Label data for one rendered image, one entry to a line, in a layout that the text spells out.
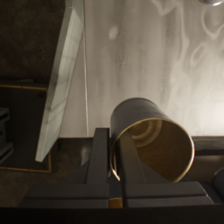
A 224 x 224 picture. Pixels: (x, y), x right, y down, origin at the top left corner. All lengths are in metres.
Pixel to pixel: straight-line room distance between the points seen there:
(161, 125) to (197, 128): 0.16
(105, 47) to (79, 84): 0.08
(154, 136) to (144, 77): 0.12
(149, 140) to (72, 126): 0.16
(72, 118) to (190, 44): 0.25
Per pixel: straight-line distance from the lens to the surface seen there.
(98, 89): 0.29
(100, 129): 0.15
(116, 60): 0.29
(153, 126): 0.21
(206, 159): 0.38
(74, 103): 0.31
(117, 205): 0.36
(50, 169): 1.37
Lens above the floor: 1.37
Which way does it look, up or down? 74 degrees down
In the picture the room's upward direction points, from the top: 175 degrees clockwise
